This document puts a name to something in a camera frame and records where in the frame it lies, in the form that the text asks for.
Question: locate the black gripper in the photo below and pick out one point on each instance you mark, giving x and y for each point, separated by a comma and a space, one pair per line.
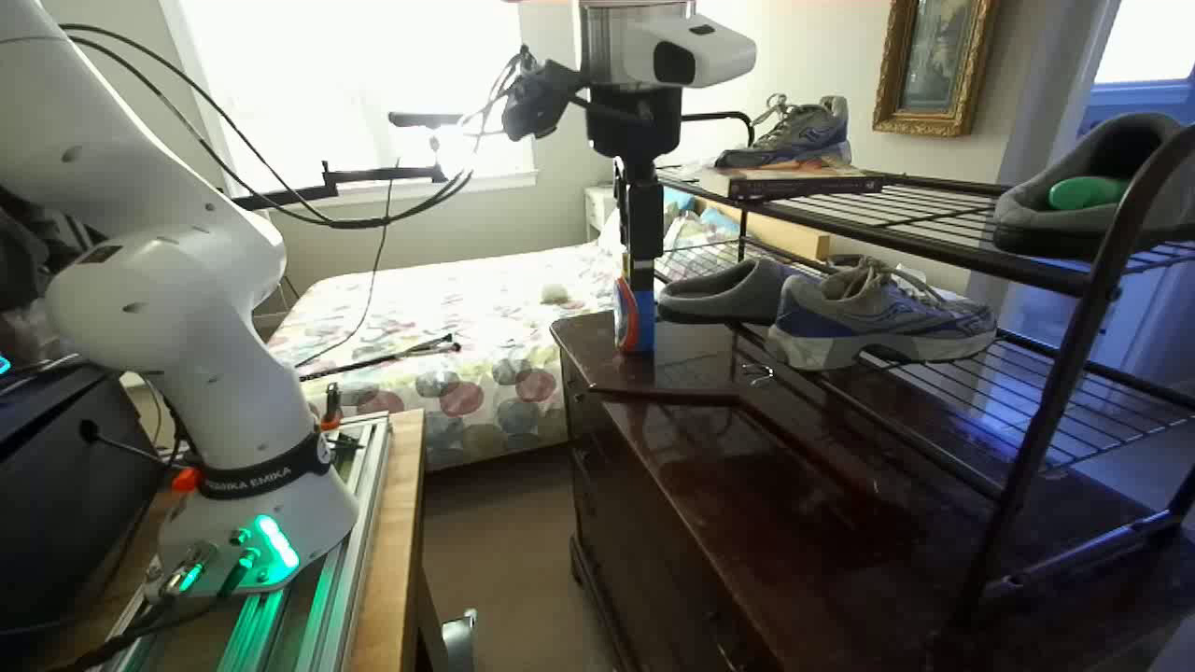
637, 120

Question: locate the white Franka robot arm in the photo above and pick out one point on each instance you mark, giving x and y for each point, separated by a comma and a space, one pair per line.
162, 285

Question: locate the black metal shoe rack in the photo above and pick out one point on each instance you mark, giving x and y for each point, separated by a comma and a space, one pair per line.
1056, 395

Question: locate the blue spray cleaner bottle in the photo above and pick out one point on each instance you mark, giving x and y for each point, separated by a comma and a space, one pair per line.
631, 326

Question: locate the plain grey slipper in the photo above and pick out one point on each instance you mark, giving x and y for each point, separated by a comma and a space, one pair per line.
728, 295

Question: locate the tan hardcover book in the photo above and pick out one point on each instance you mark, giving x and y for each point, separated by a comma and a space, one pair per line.
797, 183

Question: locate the grey laced sneaker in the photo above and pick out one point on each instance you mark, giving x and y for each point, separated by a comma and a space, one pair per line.
797, 137

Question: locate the bed with floral bedspread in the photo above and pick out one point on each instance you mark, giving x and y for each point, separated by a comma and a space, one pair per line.
485, 337

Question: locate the grey blue sneaker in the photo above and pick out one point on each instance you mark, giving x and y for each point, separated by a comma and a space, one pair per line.
861, 322

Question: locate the black tripod rod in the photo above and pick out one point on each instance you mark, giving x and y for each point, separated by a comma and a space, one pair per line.
376, 356

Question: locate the dark wooden dresser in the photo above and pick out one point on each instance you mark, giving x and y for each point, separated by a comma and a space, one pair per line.
769, 498

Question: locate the gold framed picture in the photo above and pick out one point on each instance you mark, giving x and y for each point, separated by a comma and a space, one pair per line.
934, 61

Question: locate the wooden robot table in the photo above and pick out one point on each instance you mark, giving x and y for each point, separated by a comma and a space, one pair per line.
385, 560

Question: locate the grey slipper green insole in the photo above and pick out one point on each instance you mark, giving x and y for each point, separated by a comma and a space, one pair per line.
1083, 207

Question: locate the black control box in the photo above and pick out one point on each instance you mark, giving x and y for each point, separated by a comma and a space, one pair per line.
61, 498

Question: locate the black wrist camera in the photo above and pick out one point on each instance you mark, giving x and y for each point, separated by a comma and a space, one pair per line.
543, 98

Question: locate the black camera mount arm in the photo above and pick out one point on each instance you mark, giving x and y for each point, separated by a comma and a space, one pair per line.
359, 176

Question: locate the grey metal bracket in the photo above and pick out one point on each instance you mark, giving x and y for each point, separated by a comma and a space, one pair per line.
456, 640

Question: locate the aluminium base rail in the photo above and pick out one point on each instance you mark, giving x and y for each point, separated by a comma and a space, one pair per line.
301, 609

